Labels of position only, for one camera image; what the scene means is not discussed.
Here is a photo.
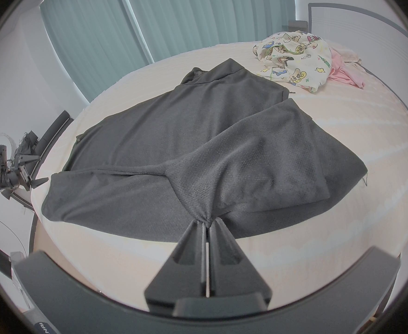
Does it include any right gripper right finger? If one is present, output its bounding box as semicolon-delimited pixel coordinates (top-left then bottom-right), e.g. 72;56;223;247
207;218;272;304

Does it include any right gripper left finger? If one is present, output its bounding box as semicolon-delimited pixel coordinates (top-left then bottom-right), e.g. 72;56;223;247
145;221;207;308

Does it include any black T-shirt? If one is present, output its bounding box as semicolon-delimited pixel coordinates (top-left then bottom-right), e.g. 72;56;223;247
41;58;368;241

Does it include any bed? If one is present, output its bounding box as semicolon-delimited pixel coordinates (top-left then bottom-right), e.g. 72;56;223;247
30;3;408;321

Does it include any black chest of drawers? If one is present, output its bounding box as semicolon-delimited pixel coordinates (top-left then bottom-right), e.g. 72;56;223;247
33;110;74;159

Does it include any blue-green curtain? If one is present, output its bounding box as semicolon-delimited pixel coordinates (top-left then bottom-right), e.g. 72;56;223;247
39;0;154;105
120;0;297;62

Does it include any white printed pyjama top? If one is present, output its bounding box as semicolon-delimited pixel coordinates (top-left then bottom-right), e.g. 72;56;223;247
253;30;333;93

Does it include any pink garment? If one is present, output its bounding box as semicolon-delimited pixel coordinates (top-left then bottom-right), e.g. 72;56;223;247
326;45;365;89

